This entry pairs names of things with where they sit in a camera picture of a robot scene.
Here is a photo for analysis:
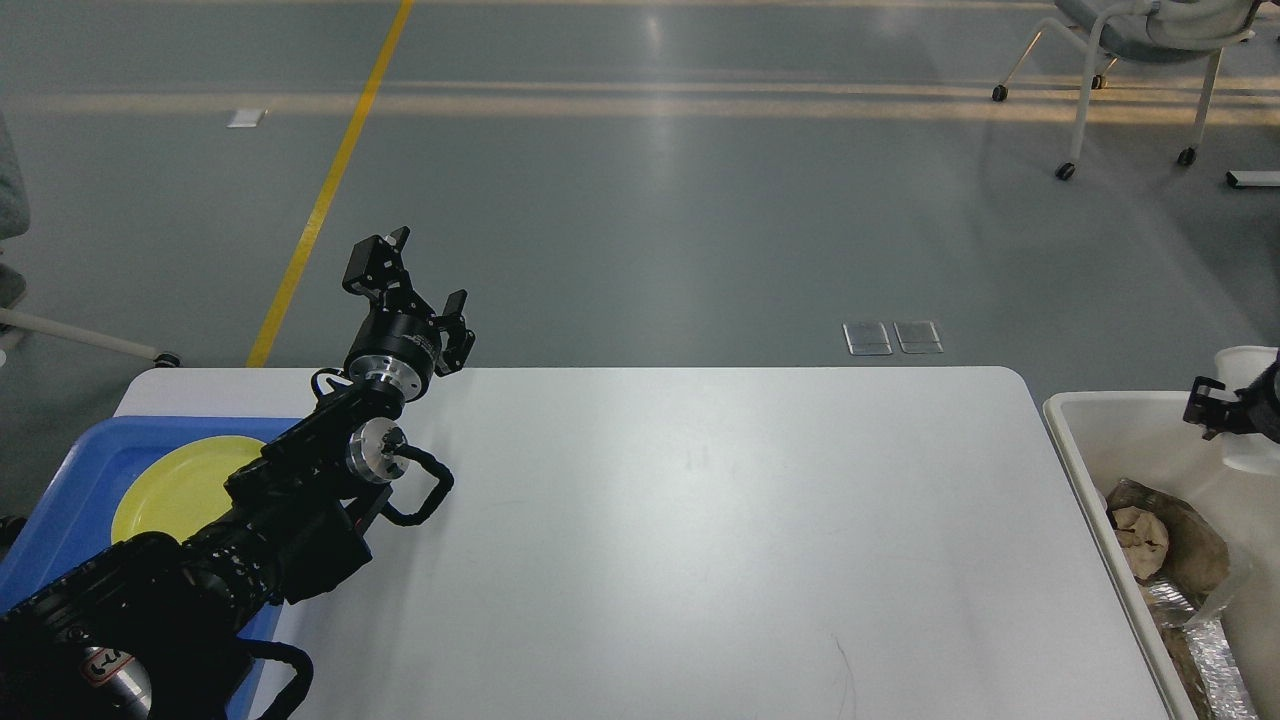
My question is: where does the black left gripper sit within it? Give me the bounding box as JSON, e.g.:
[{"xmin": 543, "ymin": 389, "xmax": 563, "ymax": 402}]
[{"xmin": 342, "ymin": 227, "xmax": 476, "ymax": 402}]

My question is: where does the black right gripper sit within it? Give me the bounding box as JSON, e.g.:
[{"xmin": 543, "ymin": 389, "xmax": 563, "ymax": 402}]
[{"xmin": 1183, "ymin": 360, "xmax": 1279, "ymax": 443}]

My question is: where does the clear plastic cup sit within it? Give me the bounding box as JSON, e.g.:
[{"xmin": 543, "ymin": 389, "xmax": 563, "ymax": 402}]
[{"xmin": 1213, "ymin": 345, "xmax": 1279, "ymax": 477}]

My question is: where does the aluminium foil tray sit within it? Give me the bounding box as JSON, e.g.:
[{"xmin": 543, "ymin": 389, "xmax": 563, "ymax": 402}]
[{"xmin": 1105, "ymin": 478, "xmax": 1249, "ymax": 626}]

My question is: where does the yellow plate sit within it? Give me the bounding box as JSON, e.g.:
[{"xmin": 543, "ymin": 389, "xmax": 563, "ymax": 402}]
[{"xmin": 110, "ymin": 436, "xmax": 264, "ymax": 543}]

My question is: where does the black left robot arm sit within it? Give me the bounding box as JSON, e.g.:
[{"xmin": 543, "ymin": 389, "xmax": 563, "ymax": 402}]
[{"xmin": 3, "ymin": 227, "xmax": 475, "ymax": 719}]

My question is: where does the white plastic bin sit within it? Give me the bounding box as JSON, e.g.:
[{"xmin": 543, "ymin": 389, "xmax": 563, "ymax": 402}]
[{"xmin": 1044, "ymin": 391, "xmax": 1279, "ymax": 719}]

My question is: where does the crumpled brown paper ball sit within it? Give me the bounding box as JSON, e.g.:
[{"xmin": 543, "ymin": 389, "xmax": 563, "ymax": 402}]
[{"xmin": 1111, "ymin": 506, "xmax": 1171, "ymax": 582}]

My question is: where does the white object far right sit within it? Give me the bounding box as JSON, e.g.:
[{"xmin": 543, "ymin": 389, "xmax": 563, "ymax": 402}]
[{"xmin": 1225, "ymin": 170, "xmax": 1280, "ymax": 190}]

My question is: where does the floor outlet plate left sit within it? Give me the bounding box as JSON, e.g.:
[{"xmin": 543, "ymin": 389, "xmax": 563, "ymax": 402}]
[{"xmin": 225, "ymin": 108, "xmax": 268, "ymax": 129}]

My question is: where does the floor outlet plate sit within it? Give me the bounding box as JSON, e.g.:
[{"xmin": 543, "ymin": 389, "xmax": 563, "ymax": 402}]
[
  {"xmin": 842, "ymin": 322, "xmax": 893, "ymax": 357},
  {"xmin": 893, "ymin": 322, "xmax": 945, "ymax": 355},
  {"xmin": 225, "ymin": 108, "xmax": 268, "ymax": 129}
]

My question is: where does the foil item in bin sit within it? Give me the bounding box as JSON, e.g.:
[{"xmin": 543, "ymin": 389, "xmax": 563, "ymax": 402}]
[{"xmin": 1158, "ymin": 618, "xmax": 1260, "ymax": 719}]

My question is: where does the floor outlet plate right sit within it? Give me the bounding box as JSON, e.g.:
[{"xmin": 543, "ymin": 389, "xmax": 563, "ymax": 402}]
[{"xmin": 893, "ymin": 322, "xmax": 945, "ymax": 355}]

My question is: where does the grey office chair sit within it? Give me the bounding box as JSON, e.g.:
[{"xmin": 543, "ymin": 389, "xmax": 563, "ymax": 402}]
[{"xmin": 991, "ymin": 1, "xmax": 1262, "ymax": 182}]

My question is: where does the white chair base left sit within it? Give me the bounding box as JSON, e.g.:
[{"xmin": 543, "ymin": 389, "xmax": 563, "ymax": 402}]
[{"xmin": 0, "ymin": 110, "xmax": 180, "ymax": 369}]

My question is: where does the blue plastic tray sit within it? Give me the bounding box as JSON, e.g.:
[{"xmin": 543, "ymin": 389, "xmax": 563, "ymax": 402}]
[{"xmin": 3, "ymin": 418, "xmax": 314, "ymax": 719}]

